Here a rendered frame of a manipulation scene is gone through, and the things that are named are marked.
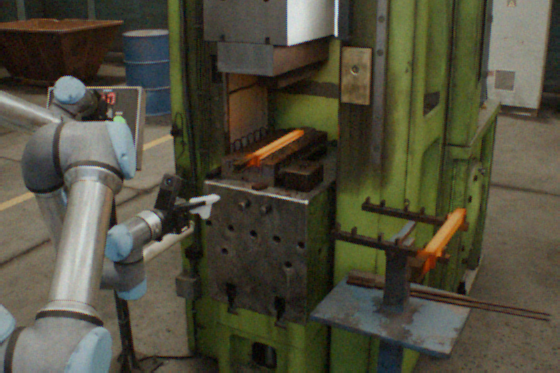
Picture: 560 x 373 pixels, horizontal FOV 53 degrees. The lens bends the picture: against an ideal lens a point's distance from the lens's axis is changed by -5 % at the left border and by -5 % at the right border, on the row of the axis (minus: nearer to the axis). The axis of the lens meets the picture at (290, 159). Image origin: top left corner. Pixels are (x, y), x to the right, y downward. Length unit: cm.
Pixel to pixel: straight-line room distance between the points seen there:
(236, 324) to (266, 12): 108
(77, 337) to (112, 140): 38
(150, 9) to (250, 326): 809
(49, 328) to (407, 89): 121
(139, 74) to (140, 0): 357
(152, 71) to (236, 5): 469
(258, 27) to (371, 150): 52
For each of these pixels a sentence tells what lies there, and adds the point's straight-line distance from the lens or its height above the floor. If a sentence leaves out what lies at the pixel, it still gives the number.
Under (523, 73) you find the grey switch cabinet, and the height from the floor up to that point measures 49.
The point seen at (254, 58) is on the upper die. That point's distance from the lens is 181.
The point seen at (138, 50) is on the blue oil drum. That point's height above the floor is 73.
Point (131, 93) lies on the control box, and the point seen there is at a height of 118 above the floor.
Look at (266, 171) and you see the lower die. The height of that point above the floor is 96.
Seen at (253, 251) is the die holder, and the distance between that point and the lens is 194.
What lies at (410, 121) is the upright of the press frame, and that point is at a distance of 180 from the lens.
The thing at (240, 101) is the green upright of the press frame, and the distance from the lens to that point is 214.
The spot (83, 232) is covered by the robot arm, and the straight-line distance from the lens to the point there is 109.
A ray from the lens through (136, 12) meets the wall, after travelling 1001.
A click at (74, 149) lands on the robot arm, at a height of 126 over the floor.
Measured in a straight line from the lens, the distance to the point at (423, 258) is 138.
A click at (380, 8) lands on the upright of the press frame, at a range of 178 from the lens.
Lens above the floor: 160
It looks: 19 degrees down
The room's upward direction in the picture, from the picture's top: straight up
